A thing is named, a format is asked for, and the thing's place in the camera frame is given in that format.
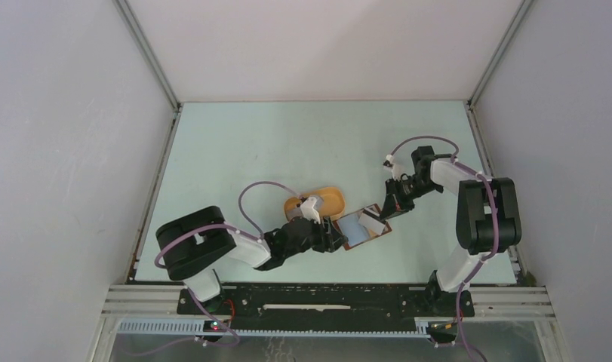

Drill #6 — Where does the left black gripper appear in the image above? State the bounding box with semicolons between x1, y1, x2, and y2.
284;213;348;259

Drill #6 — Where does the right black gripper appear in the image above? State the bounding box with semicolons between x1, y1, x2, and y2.
380;175;442;221

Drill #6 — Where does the aluminium frame rail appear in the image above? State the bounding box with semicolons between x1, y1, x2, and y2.
101;284;556;322

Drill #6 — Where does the orange plastic card tray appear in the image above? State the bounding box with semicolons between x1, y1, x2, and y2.
284;186;346;221

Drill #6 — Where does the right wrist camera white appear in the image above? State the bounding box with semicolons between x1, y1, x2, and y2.
383;154;405;181

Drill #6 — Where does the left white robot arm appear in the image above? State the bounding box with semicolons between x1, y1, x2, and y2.
154;206;348;314

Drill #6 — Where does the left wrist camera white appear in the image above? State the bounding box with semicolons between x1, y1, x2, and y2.
298;195;324;224

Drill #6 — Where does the white cable duct strip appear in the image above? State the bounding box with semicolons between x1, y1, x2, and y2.
117;318;429;339

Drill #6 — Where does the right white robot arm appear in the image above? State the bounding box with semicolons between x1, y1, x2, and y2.
380;146;521;315

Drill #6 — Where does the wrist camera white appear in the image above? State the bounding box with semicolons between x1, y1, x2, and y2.
383;154;405;181
298;195;324;224

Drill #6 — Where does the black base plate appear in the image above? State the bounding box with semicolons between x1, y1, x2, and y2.
204;283;475;333

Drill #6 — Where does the brown leather card holder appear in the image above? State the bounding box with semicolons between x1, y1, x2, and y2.
334;204;392;250

